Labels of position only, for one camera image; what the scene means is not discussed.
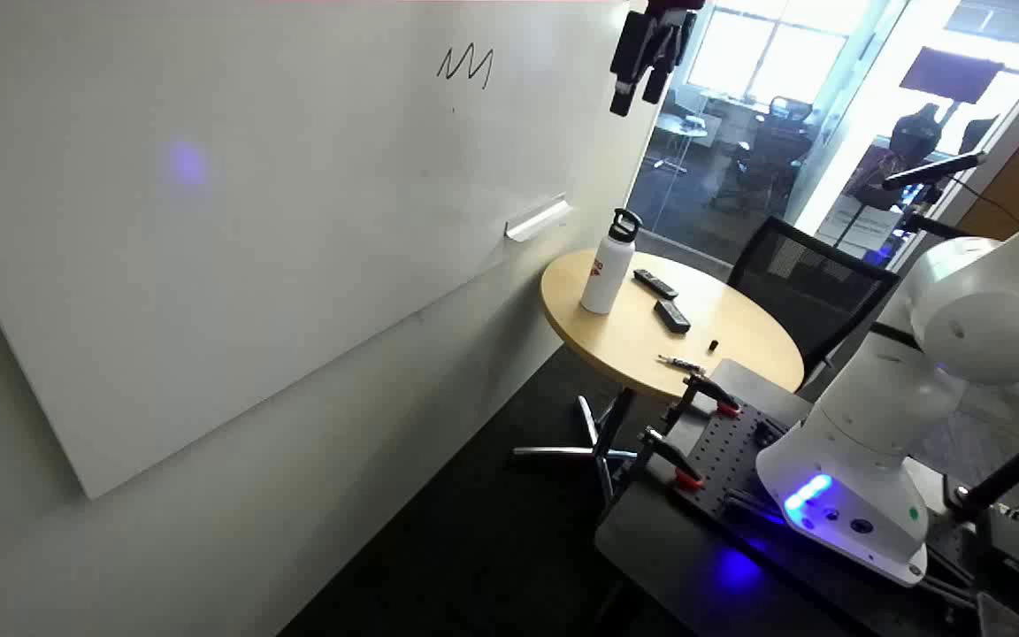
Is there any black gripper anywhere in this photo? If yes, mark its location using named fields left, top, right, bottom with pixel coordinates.
left=608, top=0, right=707, bottom=120

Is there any black bottle lid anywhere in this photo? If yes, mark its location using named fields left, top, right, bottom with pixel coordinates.
left=608, top=206, right=646, bottom=243

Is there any white bottle with red logo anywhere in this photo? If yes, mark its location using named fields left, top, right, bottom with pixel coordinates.
left=577, top=225, right=645, bottom=318

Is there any black marker on table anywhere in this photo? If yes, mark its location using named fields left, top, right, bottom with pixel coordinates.
left=631, top=264, right=683, bottom=305

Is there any black remote control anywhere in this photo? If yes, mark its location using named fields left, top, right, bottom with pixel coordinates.
left=651, top=297, right=697, bottom=336

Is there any black mesh office chair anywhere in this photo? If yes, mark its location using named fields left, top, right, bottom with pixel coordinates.
left=724, top=212, right=898, bottom=375

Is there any seated background person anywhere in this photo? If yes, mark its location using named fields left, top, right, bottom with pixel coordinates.
left=886, top=100, right=951, bottom=175

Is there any black background stand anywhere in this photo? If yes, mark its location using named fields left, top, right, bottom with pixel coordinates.
left=879, top=150, right=989, bottom=240

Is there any dark background monitor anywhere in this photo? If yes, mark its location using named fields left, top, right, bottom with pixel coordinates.
left=895, top=45, right=1007, bottom=107

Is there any chrome table base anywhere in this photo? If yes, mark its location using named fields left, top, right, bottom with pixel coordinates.
left=508, top=384, right=645, bottom=506

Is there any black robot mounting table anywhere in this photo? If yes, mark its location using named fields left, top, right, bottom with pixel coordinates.
left=592, top=357, right=1019, bottom=637

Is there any black tripod pole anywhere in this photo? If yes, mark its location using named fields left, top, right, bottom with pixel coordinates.
left=945, top=404, right=1019, bottom=522

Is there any black clamp with orange handle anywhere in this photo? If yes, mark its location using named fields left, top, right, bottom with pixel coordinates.
left=663, top=371, right=743, bottom=423
left=638, top=423, right=707, bottom=496

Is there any white wall whiteboard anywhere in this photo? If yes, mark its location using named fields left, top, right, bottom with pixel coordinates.
left=0, top=0, right=659, bottom=502

